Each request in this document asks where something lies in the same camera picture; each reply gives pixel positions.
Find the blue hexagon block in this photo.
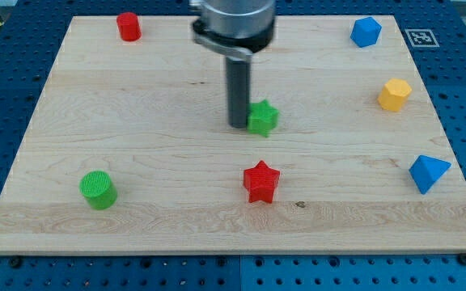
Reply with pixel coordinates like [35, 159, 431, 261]
[350, 16, 382, 48]

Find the fiducial marker tag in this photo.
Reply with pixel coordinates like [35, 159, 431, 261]
[405, 28, 439, 48]

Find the green star block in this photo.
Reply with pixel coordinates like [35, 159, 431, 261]
[247, 99, 279, 137]

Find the red star block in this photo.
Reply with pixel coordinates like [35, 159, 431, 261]
[243, 160, 280, 204]

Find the yellow hexagon block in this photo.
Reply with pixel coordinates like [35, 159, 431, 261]
[377, 78, 413, 112]

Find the grey cylindrical pointer tool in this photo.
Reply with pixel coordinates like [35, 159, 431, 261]
[225, 57, 251, 129]

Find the blue triangle block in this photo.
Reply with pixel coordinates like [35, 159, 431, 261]
[409, 155, 451, 195]

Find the red cylinder block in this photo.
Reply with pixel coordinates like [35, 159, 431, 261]
[116, 12, 142, 41]

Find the green cylinder block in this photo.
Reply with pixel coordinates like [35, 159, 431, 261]
[78, 171, 117, 210]

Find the wooden board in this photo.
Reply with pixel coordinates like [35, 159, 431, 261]
[0, 15, 466, 255]

